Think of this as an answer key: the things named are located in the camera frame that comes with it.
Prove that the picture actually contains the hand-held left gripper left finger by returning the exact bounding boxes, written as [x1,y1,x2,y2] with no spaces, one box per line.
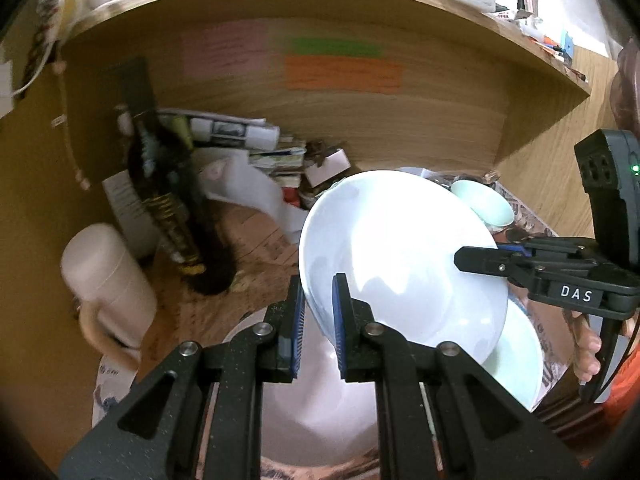
[57,276,307,480]

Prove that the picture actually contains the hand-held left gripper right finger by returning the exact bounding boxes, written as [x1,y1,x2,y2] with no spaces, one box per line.
[331,273,588,480]

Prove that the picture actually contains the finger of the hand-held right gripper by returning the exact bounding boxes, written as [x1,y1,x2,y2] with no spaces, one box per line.
[453,245,535,287]
[505,230,597,261]

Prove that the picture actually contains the grey bowl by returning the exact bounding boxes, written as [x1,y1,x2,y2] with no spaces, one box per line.
[215,307,436,467]

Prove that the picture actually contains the white plate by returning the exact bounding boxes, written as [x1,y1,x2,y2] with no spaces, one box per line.
[299,170,510,366]

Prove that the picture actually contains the mint green plate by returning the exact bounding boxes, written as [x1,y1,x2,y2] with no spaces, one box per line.
[482,297,545,413]

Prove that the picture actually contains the person's right hand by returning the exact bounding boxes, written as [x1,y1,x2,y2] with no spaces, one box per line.
[571,310,604,384]

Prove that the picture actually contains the mint green bowl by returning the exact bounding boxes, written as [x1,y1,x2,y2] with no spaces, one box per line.
[450,179,515,228]

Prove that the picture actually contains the printed newspaper table cover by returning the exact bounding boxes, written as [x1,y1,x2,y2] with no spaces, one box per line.
[92,180,571,480]

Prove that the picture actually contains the white paper sheet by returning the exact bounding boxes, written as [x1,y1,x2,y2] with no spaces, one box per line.
[200,156,310,242]

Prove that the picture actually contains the wooden shelf unit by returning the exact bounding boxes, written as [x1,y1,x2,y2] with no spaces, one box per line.
[0,0,640,431]

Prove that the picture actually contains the small white box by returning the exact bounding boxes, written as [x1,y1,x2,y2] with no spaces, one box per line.
[304,149,352,187]

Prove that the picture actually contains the stack of magazines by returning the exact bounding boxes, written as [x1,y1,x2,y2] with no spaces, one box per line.
[247,135,308,211]

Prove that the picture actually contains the white mug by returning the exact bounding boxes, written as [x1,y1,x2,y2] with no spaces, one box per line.
[60,223,158,363]

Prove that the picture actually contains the black bottle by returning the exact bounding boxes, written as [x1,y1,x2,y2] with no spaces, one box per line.
[116,57,238,296]

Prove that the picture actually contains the white ribbed container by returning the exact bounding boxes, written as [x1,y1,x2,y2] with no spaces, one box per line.
[102,170,163,261]

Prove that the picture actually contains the rolled newspapers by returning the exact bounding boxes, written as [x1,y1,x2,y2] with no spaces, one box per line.
[157,108,282,150]

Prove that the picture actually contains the orange sticky note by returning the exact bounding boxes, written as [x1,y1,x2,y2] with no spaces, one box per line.
[285,57,403,93]

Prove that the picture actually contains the green sticky note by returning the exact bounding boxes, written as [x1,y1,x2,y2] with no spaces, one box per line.
[292,37,383,59]

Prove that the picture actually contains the pink sticky note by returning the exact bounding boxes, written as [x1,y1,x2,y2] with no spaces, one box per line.
[182,22,268,76]

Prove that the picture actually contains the dark striped brush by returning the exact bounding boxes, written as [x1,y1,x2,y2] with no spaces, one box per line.
[32,0,67,78]

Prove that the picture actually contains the white wall adapter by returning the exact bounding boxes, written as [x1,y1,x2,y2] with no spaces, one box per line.
[0,62,14,114]

